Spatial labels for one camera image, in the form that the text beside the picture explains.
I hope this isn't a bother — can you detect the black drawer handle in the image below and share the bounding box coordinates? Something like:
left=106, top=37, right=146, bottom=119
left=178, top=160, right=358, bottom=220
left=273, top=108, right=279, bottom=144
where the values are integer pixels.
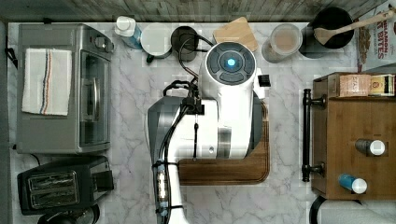
left=302, top=89, right=326, bottom=182

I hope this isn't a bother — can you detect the wooden cutting board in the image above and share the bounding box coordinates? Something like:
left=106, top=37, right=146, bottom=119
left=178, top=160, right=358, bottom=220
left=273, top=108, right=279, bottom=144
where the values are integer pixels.
left=178, top=102, right=270, bottom=186

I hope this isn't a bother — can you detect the grey shaker white cap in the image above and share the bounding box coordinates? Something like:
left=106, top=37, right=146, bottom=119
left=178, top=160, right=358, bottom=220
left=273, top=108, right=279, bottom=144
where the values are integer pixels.
left=355, top=139, right=386, bottom=156

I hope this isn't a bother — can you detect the pink tea box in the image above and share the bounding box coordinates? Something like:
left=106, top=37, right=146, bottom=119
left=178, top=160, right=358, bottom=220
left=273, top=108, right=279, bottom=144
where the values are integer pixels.
left=339, top=74, right=371, bottom=97

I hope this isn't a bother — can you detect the wooden drawer cabinet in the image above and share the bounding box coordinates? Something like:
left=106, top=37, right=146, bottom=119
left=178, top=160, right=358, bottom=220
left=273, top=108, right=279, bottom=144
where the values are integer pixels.
left=311, top=73, right=396, bottom=200

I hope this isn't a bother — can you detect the dark grey cup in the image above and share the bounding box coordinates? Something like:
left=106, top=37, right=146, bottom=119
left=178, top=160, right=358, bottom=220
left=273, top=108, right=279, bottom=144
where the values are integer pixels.
left=171, top=26, right=199, bottom=62

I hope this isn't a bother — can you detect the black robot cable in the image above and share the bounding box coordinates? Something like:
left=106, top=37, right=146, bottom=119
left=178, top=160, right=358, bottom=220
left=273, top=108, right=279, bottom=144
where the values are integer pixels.
left=177, top=33, right=215, bottom=78

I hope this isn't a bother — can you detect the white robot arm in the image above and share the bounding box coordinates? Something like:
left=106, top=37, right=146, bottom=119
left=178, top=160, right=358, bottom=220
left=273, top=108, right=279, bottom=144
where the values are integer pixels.
left=145, top=42, right=262, bottom=224

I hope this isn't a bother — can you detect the striped white dish towel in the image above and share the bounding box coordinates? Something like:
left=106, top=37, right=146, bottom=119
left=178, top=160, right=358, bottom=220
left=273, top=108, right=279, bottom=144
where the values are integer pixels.
left=21, top=49, right=72, bottom=116

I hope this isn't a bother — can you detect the white mug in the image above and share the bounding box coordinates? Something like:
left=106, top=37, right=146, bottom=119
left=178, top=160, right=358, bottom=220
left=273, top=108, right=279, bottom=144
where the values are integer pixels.
left=141, top=22, right=172, bottom=63

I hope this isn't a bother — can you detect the black utensil pot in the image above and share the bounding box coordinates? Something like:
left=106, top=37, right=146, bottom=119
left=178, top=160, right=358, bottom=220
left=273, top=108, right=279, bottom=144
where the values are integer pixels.
left=299, top=7, right=355, bottom=60

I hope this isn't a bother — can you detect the black toaster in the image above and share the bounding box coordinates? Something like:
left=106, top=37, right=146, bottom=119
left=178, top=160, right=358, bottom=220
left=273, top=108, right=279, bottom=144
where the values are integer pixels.
left=17, top=156, right=114, bottom=216

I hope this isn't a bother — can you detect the wooden lid blue box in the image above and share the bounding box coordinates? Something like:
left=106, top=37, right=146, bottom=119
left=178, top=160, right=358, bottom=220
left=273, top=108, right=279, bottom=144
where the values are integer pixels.
left=213, top=17, right=259, bottom=52

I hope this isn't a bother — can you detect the silver toaster oven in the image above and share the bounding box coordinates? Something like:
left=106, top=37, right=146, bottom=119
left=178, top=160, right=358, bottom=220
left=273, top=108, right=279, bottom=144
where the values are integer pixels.
left=16, top=23, right=114, bottom=154

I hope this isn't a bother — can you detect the black round appliance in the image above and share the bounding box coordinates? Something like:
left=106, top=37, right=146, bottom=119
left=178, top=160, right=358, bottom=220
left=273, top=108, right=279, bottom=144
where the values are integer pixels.
left=37, top=204, right=100, bottom=224

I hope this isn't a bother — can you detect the wooden spoon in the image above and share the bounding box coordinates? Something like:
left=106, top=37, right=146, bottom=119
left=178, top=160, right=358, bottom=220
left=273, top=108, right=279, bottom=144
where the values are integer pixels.
left=314, top=7, right=395, bottom=45

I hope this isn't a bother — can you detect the white paper towel roll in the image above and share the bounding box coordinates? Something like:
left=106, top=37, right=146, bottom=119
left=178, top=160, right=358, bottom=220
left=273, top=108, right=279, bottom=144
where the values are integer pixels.
left=309, top=196, right=395, bottom=224

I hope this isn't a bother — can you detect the cereal box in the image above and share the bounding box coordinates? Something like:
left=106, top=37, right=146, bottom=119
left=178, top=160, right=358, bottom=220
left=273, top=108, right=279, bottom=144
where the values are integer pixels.
left=357, top=16, right=396, bottom=73

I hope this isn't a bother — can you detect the blue shaker white cap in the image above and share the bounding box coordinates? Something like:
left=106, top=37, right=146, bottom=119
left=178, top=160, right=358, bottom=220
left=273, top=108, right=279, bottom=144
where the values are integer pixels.
left=338, top=174, right=368, bottom=194

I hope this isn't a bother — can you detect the yellow tea box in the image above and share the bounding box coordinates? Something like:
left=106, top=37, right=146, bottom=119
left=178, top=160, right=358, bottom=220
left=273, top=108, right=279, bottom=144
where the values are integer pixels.
left=369, top=74, right=395, bottom=96

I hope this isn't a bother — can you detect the white capped blue bottle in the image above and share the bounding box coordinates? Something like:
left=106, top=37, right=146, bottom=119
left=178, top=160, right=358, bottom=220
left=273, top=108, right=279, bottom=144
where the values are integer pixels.
left=114, top=16, right=142, bottom=49

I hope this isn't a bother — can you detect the glass jar with lid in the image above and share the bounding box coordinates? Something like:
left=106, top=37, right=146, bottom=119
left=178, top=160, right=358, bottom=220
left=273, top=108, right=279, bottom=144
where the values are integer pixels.
left=262, top=23, right=303, bottom=63

